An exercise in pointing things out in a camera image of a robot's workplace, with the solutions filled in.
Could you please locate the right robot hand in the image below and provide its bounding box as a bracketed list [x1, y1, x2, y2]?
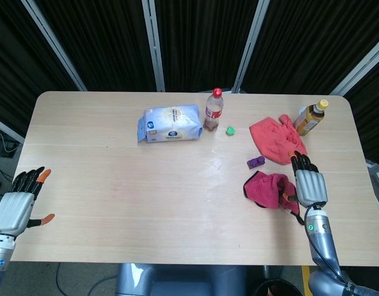
[280, 150, 328, 208]

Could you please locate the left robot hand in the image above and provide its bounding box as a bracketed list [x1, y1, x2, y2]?
[0, 166, 55, 238]

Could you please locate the pink cloth with black edge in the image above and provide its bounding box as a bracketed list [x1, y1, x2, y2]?
[243, 170, 306, 226]

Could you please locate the salmon orange cloth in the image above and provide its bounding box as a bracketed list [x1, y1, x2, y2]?
[249, 113, 309, 167]

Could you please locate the purple toy building block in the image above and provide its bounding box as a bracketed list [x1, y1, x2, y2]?
[246, 156, 266, 170]

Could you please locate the tea bottle with yellow cap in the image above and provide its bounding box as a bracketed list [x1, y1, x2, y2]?
[293, 99, 329, 137]

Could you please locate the white metal rack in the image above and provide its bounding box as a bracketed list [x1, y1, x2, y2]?
[365, 159, 379, 200]

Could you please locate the black trash bin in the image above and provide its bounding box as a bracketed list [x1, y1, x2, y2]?
[255, 278, 303, 296]

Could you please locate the cola bottle with red cap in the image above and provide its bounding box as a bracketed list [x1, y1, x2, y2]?
[203, 87, 223, 132]

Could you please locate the black curtain panel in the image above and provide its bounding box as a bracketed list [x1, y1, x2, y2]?
[240, 0, 379, 95]
[0, 0, 82, 138]
[154, 0, 259, 93]
[33, 0, 158, 92]

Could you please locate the blue white tissue pack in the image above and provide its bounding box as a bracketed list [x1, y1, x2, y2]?
[137, 104, 204, 144]

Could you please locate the grey blue robot torso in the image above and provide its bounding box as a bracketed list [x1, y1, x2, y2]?
[115, 263, 249, 296]

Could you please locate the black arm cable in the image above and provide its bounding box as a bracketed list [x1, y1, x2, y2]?
[304, 205, 347, 284]

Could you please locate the grey low frame bar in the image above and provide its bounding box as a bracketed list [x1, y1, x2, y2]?
[0, 115, 25, 145]

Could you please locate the black floor cable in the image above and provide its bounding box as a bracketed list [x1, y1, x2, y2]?
[54, 263, 116, 296]

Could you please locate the grey partition frame post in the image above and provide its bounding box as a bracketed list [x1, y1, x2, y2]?
[21, 0, 88, 92]
[329, 39, 379, 96]
[231, 0, 271, 94]
[141, 0, 166, 93]

